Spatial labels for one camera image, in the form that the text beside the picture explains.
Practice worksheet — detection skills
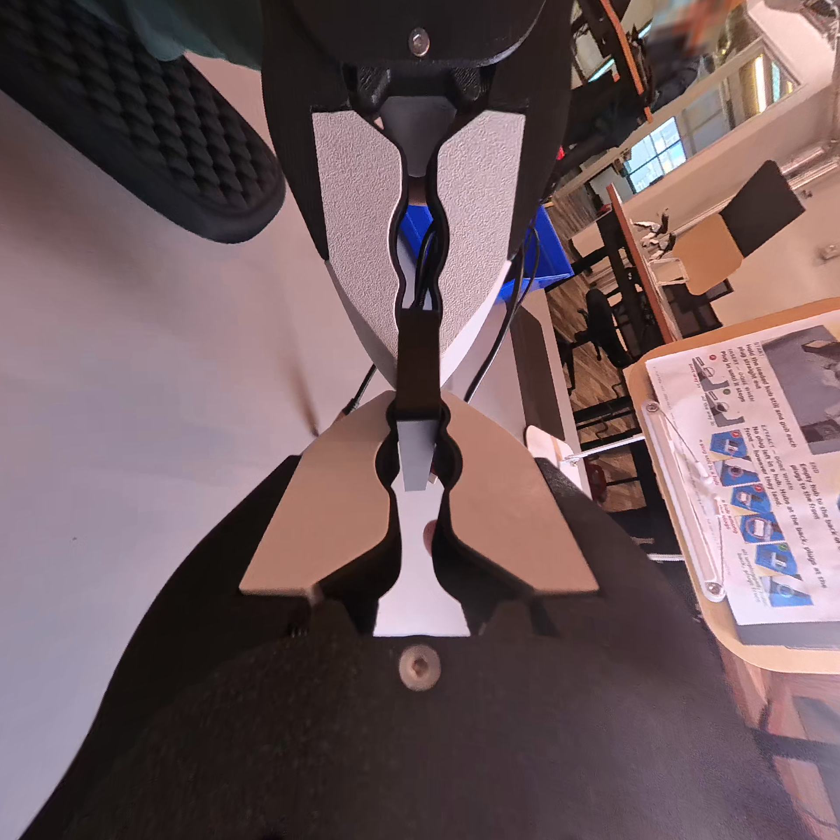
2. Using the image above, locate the slim black hub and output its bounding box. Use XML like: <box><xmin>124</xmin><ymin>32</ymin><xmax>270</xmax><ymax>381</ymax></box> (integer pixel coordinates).
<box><xmin>392</xmin><ymin>308</ymin><xmax>454</xmax><ymax>493</ymax></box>

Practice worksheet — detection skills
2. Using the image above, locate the black office chair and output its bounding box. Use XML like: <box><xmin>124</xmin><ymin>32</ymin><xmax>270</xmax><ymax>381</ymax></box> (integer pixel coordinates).
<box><xmin>558</xmin><ymin>289</ymin><xmax>634</xmax><ymax>383</ymax></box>

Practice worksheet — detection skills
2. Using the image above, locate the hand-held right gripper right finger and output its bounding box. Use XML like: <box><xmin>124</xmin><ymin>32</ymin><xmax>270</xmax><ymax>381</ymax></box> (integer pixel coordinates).
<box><xmin>435</xmin><ymin>392</ymin><xmax>601</xmax><ymax>635</ymax></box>

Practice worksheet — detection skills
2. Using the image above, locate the blue plastic bin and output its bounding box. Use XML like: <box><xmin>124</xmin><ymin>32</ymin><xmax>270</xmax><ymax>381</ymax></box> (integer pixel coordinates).
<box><xmin>400</xmin><ymin>203</ymin><xmax>575</xmax><ymax>303</ymax></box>

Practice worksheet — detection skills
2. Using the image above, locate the wooden desk with black legs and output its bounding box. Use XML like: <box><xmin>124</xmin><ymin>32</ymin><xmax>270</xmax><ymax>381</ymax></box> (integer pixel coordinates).
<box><xmin>567</xmin><ymin>184</ymin><xmax>723</xmax><ymax>342</ymax></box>

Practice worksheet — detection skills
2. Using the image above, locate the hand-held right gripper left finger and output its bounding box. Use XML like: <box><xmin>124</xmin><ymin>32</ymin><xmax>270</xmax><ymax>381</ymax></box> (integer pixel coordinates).
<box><xmin>238</xmin><ymin>392</ymin><xmax>403</xmax><ymax>634</ymax></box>

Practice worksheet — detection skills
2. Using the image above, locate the person's left forearm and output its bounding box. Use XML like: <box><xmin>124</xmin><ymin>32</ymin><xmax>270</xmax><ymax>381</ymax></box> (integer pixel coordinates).
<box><xmin>128</xmin><ymin>0</ymin><xmax>263</xmax><ymax>70</ymax></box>

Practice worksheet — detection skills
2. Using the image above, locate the wooden stand with black sheet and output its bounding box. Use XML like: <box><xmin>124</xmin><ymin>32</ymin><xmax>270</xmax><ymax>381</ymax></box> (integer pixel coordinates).
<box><xmin>669</xmin><ymin>161</ymin><xmax>807</xmax><ymax>296</ymax></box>

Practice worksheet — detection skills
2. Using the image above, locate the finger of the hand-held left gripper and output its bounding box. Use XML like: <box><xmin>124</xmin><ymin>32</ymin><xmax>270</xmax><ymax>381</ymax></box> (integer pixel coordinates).
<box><xmin>310</xmin><ymin>108</ymin><xmax>416</xmax><ymax>389</ymax></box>
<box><xmin>427</xmin><ymin>108</ymin><xmax>528</xmax><ymax>389</ymax></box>

